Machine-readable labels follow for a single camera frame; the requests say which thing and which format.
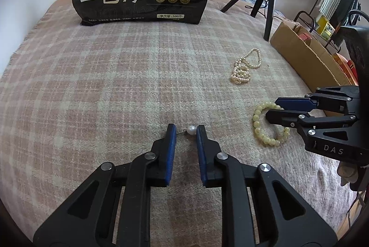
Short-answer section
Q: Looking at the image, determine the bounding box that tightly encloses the cardboard box tray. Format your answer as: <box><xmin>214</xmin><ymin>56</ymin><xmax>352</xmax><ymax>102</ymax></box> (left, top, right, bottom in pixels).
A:
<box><xmin>270</xmin><ymin>21</ymin><xmax>353</xmax><ymax>92</ymax></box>

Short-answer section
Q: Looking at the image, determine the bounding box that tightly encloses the white pearl necklace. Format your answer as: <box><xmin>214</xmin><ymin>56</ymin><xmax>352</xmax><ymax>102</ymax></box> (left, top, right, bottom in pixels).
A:
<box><xmin>230</xmin><ymin>47</ymin><xmax>262</xmax><ymax>85</ymax></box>

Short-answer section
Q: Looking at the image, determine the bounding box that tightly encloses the yellow green box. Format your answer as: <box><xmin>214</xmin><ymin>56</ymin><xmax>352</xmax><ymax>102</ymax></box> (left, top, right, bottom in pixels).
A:
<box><xmin>316</xmin><ymin>15</ymin><xmax>335</xmax><ymax>41</ymax></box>

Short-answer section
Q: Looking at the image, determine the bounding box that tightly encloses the small white pearl earring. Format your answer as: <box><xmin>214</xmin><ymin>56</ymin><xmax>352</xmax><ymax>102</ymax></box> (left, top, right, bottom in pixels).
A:
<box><xmin>178</xmin><ymin>125</ymin><xmax>197</xmax><ymax>136</ymax></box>

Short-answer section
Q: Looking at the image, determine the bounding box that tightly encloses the orange gift box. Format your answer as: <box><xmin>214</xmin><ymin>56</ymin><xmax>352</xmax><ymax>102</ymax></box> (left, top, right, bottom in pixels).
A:
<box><xmin>332</xmin><ymin>53</ymin><xmax>358</xmax><ymax>86</ymax></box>

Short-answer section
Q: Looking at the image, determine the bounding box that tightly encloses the gloved right hand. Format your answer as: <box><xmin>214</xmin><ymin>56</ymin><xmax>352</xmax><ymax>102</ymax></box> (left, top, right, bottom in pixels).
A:
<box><xmin>337</xmin><ymin>162</ymin><xmax>358</xmax><ymax>186</ymax></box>

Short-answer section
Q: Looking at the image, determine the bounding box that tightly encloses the cream bead bracelet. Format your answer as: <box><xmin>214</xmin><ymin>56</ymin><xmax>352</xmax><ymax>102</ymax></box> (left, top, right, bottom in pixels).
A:
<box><xmin>252</xmin><ymin>101</ymin><xmax>291</xmax><ymax>147</ymax></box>

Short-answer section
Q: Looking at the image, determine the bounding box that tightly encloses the pink plaid blanket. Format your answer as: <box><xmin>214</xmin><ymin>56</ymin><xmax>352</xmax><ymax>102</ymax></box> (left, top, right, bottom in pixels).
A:
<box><xmin>1</xmin><ymin>0</ymin><xmax>355</xmax><ymax>238</ymax></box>

